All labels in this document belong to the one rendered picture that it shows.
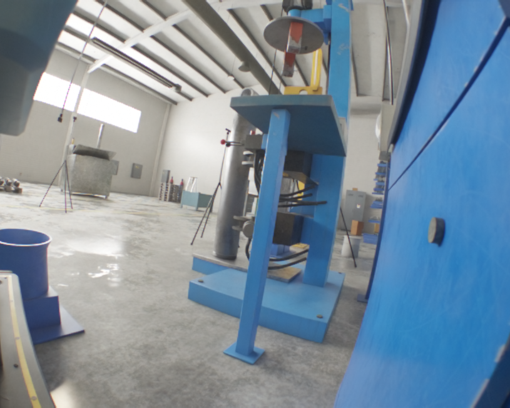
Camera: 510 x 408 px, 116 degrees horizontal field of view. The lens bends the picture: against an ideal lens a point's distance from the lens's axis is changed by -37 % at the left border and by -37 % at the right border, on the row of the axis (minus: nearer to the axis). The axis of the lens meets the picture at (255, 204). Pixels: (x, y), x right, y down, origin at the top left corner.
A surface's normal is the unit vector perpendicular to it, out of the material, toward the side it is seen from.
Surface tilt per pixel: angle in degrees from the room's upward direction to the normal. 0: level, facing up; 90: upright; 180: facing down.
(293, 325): 90
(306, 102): 90
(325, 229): 90
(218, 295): 90
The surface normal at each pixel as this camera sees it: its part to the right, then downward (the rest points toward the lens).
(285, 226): -0.41, -0.06
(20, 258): 0.80, 0.12
